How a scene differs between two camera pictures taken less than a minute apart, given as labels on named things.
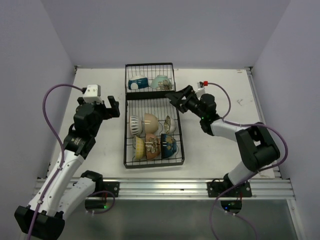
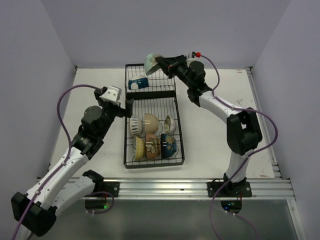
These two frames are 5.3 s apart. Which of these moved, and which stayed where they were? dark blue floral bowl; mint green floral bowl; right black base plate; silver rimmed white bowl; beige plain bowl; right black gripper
Moved: right black gripper; mint green floral bowl
Stayed: right black base plate; silver rimmed white bowl; beige plain bowl; dark blue floral bowl
